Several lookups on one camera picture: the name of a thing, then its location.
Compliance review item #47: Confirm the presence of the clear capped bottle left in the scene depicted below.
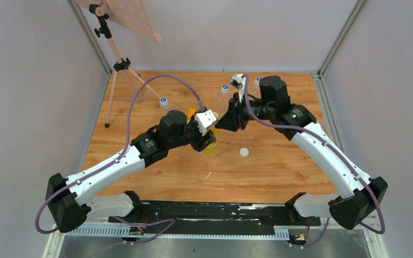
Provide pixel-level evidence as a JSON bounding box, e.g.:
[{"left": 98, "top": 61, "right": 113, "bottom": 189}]
[{"left": 215, "top": 84, "right": 232, "bottom": 119}]

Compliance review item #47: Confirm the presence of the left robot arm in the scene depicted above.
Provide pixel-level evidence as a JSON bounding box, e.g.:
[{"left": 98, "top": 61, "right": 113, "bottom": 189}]
[{"left": 45, "top": 110, "right": 217, "bottom": 233}]

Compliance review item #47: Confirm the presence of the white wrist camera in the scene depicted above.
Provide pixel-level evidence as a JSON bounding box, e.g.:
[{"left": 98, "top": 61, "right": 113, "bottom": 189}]
[
  {"left": 230, "top": 73, "right": 246, "bottom": 103},
  {"left": 194, "top": 110, "right": 217, "bottom": 135}
]

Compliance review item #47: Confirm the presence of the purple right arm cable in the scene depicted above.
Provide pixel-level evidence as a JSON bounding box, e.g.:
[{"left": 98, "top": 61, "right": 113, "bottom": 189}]
[{"left": 241, "top": 74, "right": 386, "bottom": 235}]

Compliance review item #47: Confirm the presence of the yellow label juice bottle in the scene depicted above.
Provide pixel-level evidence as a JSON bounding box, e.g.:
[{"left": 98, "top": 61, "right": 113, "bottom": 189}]
[{"left": 201, "top": 127, "right": 220, "bottom": 154}]

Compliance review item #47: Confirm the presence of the clear capped bottle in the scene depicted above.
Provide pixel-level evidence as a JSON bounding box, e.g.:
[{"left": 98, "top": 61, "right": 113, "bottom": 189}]
[
  {"left": 215, "top": 84, "right": 232, "bottom": 119},
  {"left": 254, "top": 77, "right": 262, "bottom": 90}
]

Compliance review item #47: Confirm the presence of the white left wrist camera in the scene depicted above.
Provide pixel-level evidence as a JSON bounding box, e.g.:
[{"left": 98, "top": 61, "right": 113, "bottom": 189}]
[{"left": 194, "top": 110, "right": 217, "bottom": 135}]

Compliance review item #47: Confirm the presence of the white bottle cap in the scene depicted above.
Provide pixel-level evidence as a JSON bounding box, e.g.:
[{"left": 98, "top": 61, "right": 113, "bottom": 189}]
[{"left": 239, "top": 148, "right": 250, "bottom": 157}]

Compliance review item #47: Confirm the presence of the clear capped bottle right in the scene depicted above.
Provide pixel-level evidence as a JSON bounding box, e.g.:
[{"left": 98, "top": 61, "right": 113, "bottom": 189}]
[{"left": 254, "top": 77, "right": 262, "bottom": 90}]

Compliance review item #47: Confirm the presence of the yellow green toy block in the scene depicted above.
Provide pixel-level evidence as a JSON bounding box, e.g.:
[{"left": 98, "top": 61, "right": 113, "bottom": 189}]
[{"left": 187, "top": 107, "right": 197, "bottom": 122}]

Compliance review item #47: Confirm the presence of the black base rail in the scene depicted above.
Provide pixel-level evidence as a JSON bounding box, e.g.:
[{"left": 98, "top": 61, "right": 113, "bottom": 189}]
[{"left": 65, "top": 199, "right": 323, "bottom": 241}]

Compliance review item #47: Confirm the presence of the pink music stand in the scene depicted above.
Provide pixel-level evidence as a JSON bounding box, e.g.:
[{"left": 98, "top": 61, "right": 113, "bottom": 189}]
[{"left": 74, "top": 0, "right": 168, "bottom": 128}]

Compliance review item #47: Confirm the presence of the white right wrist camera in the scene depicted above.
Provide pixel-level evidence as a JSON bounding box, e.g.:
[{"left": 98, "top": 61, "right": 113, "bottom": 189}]
[{"left": 230, "top": 73, "right": 246, "bottom": 103}]

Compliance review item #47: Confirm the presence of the blue Pocari Sweat cap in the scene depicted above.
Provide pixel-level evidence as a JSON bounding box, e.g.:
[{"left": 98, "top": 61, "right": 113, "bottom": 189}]
[{"left": 159, "top": 97, "right": 168, "bottom": 106}]

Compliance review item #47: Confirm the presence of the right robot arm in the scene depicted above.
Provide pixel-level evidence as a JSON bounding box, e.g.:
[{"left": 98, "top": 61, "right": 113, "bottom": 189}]
[{"left": 216, "top": 74, "right": 388, "bottom": 234}]

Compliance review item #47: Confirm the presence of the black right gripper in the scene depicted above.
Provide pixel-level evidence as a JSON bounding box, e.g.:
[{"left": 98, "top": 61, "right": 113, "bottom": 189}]
[{"left": 215, "top": 93, "right": 273, "bottom": 132}]

